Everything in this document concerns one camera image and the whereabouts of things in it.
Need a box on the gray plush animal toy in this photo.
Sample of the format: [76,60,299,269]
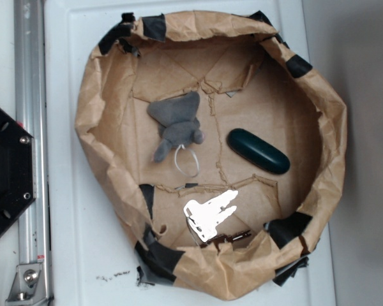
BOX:
[147,91,204,178]

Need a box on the brown paper-lined bin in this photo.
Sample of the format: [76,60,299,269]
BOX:
[75,11,347,300]

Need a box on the dark green glasses case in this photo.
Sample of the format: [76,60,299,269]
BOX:
[227,128,290,175]

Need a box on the white tray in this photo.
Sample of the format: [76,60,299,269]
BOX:
[43,0,337,306]

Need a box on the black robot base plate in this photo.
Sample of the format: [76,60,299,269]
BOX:
[0,108,35,238]

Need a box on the metal corner bracket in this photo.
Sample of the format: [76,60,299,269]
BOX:
[5,263,49,305]

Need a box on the aluminum extrusion rail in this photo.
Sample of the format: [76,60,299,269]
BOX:
[14,1,54,305]

